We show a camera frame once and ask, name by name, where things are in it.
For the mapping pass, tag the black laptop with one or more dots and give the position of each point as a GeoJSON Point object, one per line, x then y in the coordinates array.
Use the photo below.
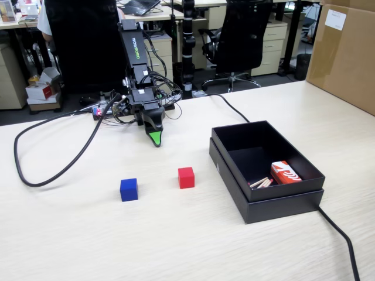
{"type": "Point", "coordinates": [140, 6]}

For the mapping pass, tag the person forearm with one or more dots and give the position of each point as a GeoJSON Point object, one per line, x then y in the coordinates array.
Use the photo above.
{"type": "Point", "coordinates": [121, 13]}

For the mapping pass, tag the white box with red side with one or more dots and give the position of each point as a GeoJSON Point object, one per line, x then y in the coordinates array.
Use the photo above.
{"type": "Point", "coordinates": [39, 91]}

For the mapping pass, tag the white shipping label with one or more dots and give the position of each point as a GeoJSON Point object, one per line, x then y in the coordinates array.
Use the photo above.
{"type": "Point", "coordinates": [335, 19]}

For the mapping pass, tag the black cardboard box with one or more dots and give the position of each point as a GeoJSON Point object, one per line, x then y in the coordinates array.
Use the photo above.
{"type": "Point", "coordinates": [249, 158]}

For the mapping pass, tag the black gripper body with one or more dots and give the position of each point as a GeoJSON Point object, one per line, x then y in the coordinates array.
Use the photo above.
{"type": "Point", "coordinates": [142, 98]}

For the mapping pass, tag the flat brown carton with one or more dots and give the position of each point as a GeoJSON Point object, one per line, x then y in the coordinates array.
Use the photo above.
{"type": "Point", "coordinates": [47, 104]}

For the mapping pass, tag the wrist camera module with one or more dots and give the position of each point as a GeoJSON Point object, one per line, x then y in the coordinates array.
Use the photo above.
{"type": "Point", "coordinates": [122, 107]}

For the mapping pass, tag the open white carton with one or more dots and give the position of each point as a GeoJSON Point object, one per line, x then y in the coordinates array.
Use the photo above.
{"type": "Point", "coordinates": [49, 74]}

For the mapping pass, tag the controller board with LEDs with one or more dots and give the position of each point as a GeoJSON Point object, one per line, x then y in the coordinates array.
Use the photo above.
{"type": "Point", "coordinates": [98, 112]}

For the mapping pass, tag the black open box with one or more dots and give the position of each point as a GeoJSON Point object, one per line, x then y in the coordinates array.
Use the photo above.
{"type": "Point", "coordinates": [281, 208]}

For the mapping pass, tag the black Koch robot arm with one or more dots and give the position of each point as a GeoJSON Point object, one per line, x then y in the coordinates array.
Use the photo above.
{"type": "Point", "coordinates": [133, 44]}

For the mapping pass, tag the red cube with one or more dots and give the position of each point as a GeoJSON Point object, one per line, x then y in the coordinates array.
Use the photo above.
{"type": "Point", "coordinates": [186, 178]}

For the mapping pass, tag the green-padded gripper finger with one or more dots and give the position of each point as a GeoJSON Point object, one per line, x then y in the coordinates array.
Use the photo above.
{"type": "Point", "coordinates": [156, 139]}

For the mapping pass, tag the person in white shirt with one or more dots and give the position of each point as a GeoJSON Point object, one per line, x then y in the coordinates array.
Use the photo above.
{"type": "Point", "coordinates": [44, 20]}

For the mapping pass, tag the framed picture card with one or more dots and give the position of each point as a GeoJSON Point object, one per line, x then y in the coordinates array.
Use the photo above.
{"type": "Point", "coordinates": [7, 11]}

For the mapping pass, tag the black pole with white rings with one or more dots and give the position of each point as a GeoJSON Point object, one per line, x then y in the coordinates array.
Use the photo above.
{"type": "Point", "coordinates": [188, 52]}

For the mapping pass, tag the large brown cardboard box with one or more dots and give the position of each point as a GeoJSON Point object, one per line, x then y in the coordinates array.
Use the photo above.
{"type": "Point", "coordinates": [342, 64]}

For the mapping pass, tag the thin black stand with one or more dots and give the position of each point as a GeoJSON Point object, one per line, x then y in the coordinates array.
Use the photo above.
{"type": "Point", "coordinates": [173, 26]}

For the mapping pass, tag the wooden match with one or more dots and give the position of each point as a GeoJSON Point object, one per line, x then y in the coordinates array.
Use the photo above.
{"type": "Point", "coordinates": [259, 181]}
{"type": "Point", "coordinates": [263, 183]}
{"type": "Point", "coordinates": [268, 184]}

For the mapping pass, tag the blue cube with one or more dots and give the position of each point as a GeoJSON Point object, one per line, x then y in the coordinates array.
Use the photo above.
{"type": "Point", "coordinates": [129, 190]}

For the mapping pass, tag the black mesh office chair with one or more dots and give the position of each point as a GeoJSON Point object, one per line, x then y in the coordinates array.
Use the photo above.
{"type": "Point", "coordinates": [243, 38]}

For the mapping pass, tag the white apple device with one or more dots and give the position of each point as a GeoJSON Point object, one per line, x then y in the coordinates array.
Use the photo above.
{"type": "Point", "coordinates": [30, 11]}

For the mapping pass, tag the black trash bin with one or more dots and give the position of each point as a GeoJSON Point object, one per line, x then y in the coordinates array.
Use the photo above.
{"type": "Point", "coordinates": [303, 67]}

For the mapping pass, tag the orange white matchbox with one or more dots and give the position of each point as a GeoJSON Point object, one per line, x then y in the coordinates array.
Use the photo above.
{"type": "Point", "coordinates": [285, 172]}

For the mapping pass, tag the black high-back office chair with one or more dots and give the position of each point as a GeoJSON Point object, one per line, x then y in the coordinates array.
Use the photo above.
{"type": "Point", "coordinates": [85, 44]}

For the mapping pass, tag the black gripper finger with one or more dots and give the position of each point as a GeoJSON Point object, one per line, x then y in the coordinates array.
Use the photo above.
{"type": "Point", "coordinates": [155, 120]}

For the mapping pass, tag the beige office desk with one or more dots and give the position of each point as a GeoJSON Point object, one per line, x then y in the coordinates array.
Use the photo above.
{"type": "Point", "coordinates": [88, 18]}

